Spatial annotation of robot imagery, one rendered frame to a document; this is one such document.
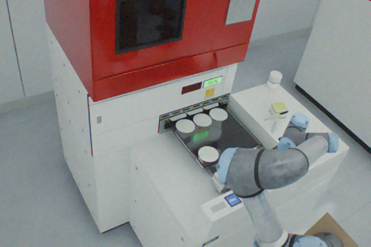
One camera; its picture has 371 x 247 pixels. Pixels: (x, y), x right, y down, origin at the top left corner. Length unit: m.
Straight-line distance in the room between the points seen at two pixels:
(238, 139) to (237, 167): 0.89
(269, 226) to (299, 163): 0.29
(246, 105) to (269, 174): 1.07
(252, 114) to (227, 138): 0.19
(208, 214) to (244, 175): 0.53
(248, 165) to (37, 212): 1.92
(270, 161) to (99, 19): 0.76
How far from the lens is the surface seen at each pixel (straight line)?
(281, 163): 1.04
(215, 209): 1.59
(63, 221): 2.67
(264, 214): 1.23
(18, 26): 3.05
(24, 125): 3.31
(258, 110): 2.06
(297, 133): 1.45
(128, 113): 1.77
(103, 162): 1.94
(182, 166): 1.88
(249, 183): 1.07
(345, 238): 1.54
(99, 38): 1.40
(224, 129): 1.99
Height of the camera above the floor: 2.26
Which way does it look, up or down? 41 degrees down
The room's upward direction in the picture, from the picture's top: 9 degrees clockwise
